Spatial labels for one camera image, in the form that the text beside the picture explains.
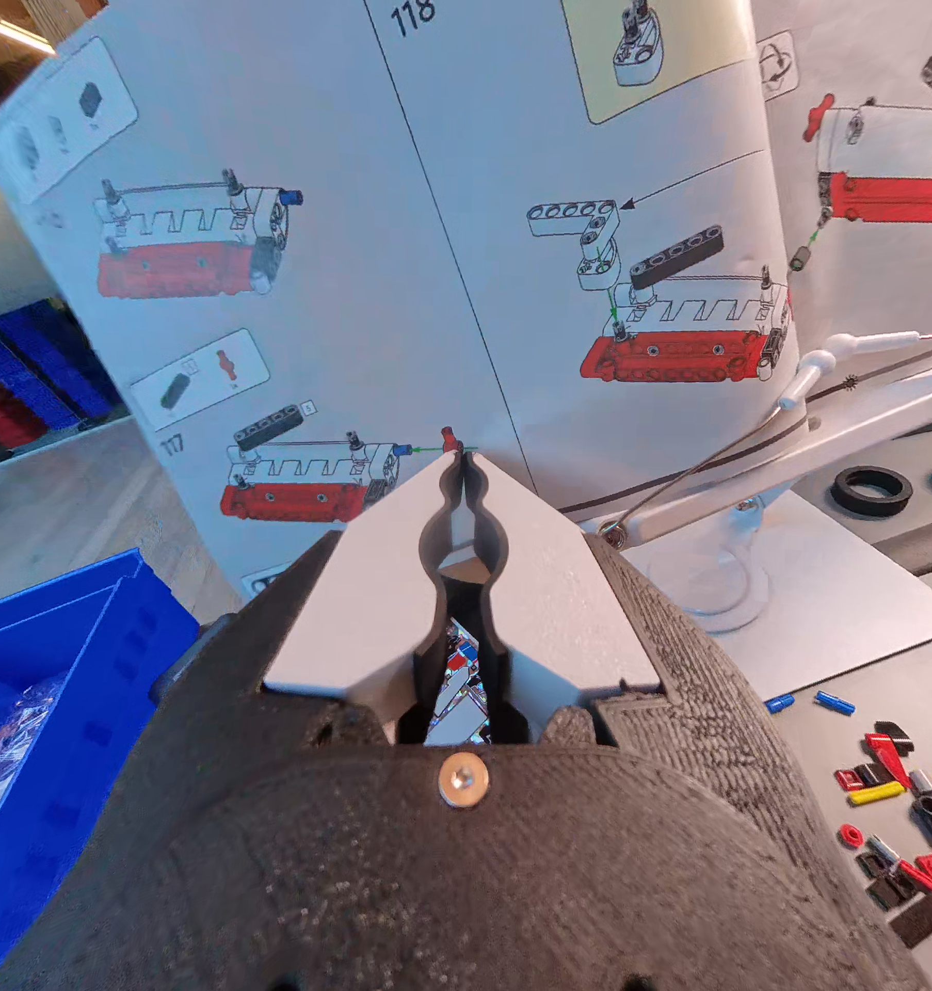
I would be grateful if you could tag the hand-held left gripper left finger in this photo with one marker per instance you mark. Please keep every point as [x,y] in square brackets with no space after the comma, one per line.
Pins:
[357,611]

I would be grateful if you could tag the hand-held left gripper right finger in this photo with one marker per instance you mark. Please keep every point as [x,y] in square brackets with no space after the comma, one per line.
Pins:
[574,619]

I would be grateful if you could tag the Lego instruction booklet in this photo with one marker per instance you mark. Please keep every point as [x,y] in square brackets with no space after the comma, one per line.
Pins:
[458,697]
[357,232]

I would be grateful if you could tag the blue lego pin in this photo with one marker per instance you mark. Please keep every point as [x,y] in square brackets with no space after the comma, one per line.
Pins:
[834,701]
[779,703]

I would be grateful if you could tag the black lego tyre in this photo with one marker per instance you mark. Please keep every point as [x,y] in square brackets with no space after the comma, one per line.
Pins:
[845,492]

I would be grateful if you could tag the pile of assorted lego pieces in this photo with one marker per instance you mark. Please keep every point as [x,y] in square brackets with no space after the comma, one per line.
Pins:
[892,763]

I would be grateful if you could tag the blue plastic storage bin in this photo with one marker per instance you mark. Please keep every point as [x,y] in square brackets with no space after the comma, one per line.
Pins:
[87,658]

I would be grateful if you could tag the clear plastic bag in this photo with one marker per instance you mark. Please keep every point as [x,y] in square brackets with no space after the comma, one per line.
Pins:
[17,735]

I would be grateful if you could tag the stack of blue red crates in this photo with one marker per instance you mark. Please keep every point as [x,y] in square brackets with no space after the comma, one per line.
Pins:
[40,364]

